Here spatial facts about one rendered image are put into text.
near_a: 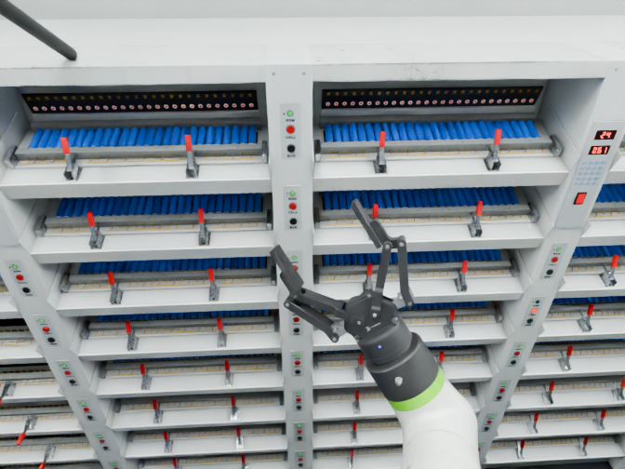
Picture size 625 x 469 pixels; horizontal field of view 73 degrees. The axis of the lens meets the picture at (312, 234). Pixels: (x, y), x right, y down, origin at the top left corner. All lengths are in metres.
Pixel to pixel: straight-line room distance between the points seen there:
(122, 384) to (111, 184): 0.76
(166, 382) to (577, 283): 1.30
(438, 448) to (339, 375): 0.91
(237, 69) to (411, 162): 0.45
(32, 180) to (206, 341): 0.64
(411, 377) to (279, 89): 0.60
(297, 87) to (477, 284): 0.76
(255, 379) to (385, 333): 0.93
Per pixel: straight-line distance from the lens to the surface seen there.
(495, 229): 1.22
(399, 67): 0.93
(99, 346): 1.47
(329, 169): 1.00
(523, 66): 1.02
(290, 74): 0.90
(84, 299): 1.34
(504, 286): 1.35
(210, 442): 1.84
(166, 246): 1.13
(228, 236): 1.11
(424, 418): 0.66
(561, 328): 1.58
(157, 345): 1.41
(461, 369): 1.59
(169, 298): 1.26
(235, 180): 0.99
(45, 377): 1.69
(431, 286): 1.27
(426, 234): 1.14
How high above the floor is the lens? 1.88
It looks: 34 degrees down
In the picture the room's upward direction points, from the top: straight up
